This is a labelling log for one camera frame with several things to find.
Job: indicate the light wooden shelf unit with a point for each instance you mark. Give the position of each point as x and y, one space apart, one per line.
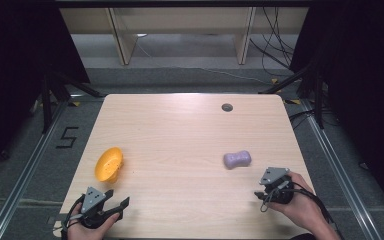
186 20

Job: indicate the black curtain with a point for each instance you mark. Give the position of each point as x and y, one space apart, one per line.
366 83
16 73

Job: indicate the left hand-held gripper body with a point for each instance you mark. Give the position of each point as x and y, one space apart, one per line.
91 200

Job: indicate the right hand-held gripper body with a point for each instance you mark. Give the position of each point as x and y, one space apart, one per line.
275 181

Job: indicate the purple bone-shaped soap bar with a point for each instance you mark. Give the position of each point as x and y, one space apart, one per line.
237 159

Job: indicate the person's left hand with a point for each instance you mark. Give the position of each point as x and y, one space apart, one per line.
90 232

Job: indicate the aluminium floor rail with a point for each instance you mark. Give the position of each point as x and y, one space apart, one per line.
341 173
26 173

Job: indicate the black metal stand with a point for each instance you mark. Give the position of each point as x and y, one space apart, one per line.
46 106
318 100

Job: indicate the person's right hand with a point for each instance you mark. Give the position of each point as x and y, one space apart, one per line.
301 208

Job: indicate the orange plastic bowl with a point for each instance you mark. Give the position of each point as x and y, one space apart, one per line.
108 165

